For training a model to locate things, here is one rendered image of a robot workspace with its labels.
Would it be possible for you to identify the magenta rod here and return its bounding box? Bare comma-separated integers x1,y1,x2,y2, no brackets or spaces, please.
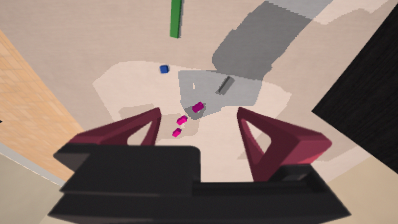
192,101,204,112
172,128,181,137
176,115,187,125

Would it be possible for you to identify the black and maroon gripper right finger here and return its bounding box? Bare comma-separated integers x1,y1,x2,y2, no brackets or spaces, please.
237,107,332,181

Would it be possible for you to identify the green rod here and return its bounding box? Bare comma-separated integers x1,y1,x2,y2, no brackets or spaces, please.
170,0,182,38

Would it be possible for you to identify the grey rod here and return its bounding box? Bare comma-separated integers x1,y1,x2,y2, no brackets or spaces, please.
218,76,235,95

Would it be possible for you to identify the small blue cube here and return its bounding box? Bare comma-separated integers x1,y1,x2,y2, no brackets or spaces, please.
160,65,169,74

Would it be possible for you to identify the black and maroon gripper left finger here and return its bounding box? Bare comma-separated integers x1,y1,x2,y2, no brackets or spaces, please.
67,107,162,145

